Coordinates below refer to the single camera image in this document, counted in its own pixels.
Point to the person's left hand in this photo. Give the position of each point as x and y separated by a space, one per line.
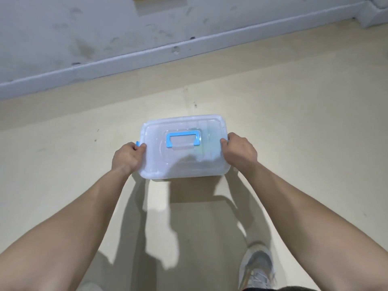
128 157

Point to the person's right hand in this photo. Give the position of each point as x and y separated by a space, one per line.
239 151

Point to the clear storage box blue latches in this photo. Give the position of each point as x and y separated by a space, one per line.
182 169

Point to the clear plastic box lid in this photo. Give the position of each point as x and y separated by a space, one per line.
182 145

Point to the person's left forearm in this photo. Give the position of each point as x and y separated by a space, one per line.
60 233

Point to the person's right forearm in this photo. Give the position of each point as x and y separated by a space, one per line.
321 227

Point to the grey right shoe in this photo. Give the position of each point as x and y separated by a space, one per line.
257 272

